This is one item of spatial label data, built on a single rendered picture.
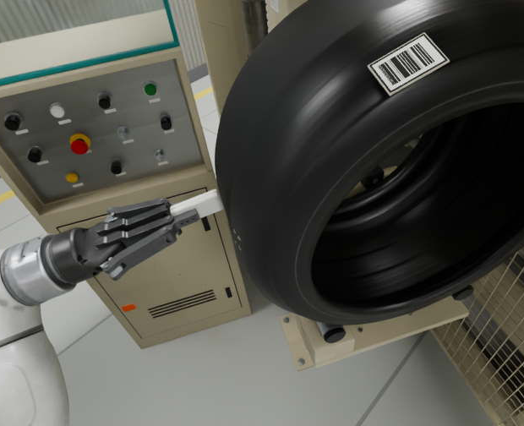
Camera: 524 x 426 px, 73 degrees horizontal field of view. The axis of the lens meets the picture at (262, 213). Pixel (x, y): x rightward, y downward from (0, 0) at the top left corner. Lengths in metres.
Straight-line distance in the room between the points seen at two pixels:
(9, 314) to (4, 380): 0.08
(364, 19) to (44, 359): 0.59
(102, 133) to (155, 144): 0.14
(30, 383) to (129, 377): 1.28
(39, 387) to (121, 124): 0.71
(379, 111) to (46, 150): 0.95
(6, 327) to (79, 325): 1.54
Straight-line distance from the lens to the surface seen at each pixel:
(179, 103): 1.06
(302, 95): 0.40
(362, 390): 1.67
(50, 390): 0.61
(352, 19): 0.46
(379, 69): 0.38
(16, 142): 1.16
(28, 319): 0.60
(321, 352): 0.78
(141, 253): 0.50
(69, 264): 0.54
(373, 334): 0.86
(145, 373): 1.83
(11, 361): 0.59
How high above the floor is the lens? 1.57
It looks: 44 degrees down
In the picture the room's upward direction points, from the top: 9 degrees counter-clockwise
